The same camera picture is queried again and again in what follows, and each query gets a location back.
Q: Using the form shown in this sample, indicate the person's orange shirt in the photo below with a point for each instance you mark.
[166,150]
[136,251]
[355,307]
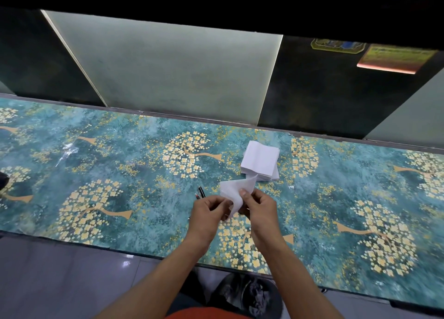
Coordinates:
[208,314]

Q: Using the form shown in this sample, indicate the orange yellow wall card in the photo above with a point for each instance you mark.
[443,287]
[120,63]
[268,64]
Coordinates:
[395,59]

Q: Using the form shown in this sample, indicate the stack of white folded napkins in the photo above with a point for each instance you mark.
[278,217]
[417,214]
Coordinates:
[260,157]

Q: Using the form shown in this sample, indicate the person's left forearm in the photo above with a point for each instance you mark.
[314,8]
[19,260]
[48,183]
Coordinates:
[156,280]

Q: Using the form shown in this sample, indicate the person's right forearm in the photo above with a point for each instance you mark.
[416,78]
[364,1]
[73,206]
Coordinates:
[295,284]

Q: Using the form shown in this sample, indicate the yellow green wall sticker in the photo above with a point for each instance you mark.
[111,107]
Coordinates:
[338,46]

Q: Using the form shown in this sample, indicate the white paper napkin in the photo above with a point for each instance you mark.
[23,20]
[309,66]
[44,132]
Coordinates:
[230,190]

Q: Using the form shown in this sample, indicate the frosted glass panel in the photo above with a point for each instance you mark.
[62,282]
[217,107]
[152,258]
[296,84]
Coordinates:
[173,65]

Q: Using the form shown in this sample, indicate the person's left hand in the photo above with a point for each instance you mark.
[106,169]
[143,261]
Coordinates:
[206,218]

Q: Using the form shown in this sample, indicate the dark object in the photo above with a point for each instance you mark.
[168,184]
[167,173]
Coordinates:
[3,181]

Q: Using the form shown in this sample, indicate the person's right hand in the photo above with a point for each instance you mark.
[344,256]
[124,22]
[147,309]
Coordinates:
[265,221]

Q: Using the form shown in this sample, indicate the person's left thumb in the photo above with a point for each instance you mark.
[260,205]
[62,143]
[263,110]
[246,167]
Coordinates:
[226,212]

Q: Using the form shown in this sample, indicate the person's right thumb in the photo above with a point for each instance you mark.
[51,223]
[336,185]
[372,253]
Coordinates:
[247,195]

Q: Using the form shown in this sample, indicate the teal floral tablecloth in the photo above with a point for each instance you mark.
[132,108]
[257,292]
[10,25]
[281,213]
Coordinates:
[104,156]

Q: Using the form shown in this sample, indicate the black trash bin with bag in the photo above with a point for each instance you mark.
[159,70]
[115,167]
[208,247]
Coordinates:
[242,294]

